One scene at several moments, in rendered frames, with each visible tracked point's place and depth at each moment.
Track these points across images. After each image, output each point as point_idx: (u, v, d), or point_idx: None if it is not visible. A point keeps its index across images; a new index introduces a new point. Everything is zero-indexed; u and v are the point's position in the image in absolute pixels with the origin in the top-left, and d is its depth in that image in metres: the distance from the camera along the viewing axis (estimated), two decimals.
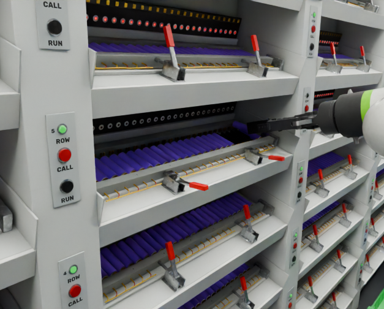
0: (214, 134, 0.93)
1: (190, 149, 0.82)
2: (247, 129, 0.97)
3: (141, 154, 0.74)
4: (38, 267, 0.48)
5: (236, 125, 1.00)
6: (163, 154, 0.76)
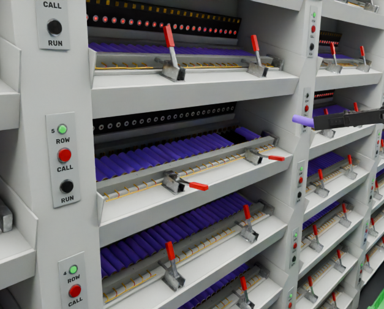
0: (214, 134, 0.93)
1: (190, 149, 0.82)
2: (248, 138, 0.98)
3: (141, 154, 0.74)
4: (38, 267, 0.48)
5: (237, 133, 1.00)
6: (163, 154, 0.76)
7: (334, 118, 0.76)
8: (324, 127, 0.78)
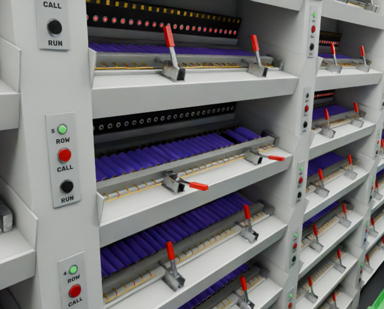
0: (214, 134, 0.93)
1: (190, 149, 0.82)
2: (248, 138, 0.98)
3: (141, 154, 0.74)
4: (38, 267, 0.48)
5: (237, 133, 1.00)
6: (163, 154, 0.76)
7: None
8: None
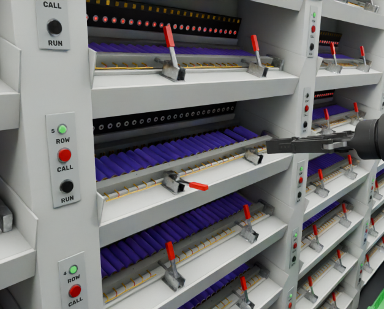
0: (212, 133, 0.93)
1: (188, 149, 0.82)
2: (247, 137, 0.98)
3: (140, 153, 0.74)
4: (38, 267, 0.48)
5: (236, 132, 1.00)
6: (163, 154, 0.76)
7: None
8: None
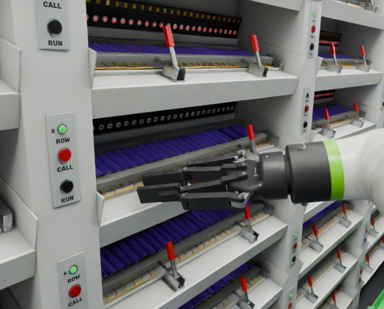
0: (209, 132, 0.93)
1: (185, 146, 0.83)
2: (244, 135, 0.99)
3: (136, 150, 0.75)
4: (38, 267, 0.48)
5: (233, 130, 1.01)
6: (158, 151, 0.77)
7: (173, 179, 0.64)
8: (155, 175, 0.63)
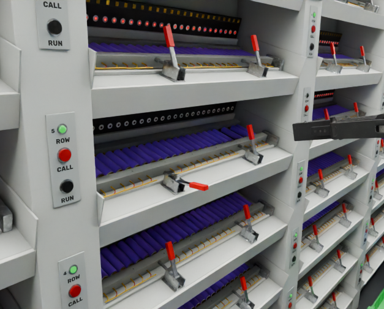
0: (209, 132, 0.93)
1: (185, 146, 0.83)
2: (244, 135, 0.99)
3: (136, 150, 0.75)
4: (38, 267, 0.48)
5: (233, 130, 1.01)
6: (158, 151, 0.77)
7: None
8: (309, 124, 0.63)
